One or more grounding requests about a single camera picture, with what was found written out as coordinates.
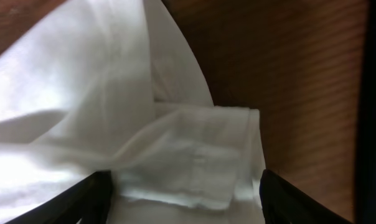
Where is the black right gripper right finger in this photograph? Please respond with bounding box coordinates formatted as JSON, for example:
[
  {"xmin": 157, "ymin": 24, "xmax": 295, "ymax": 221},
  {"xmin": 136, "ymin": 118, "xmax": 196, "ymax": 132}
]
[{"xmin": 260, "ymin": 169, "xmax": 351, "ymax": 224}]

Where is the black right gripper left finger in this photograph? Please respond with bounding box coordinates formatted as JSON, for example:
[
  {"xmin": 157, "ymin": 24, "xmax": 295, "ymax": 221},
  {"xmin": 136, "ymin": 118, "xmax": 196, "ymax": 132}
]
[{"xmin": 7, "ymin": 170, "xmax": 113, "ymax": 224}]

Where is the white t-shirt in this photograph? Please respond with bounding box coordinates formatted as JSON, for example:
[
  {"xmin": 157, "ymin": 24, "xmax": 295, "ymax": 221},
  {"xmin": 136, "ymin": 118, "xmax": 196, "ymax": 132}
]
[{"xmin": 0, "ymin": 0, "xmax": 265, "ymax": 223}]

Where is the black t-shirt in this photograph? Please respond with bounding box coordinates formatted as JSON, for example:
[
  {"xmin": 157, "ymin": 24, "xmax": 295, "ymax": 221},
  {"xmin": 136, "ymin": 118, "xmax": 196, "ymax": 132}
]
[{"xmin": 355, "ymin": 0, "xmax": 376, "ymax": 223}]

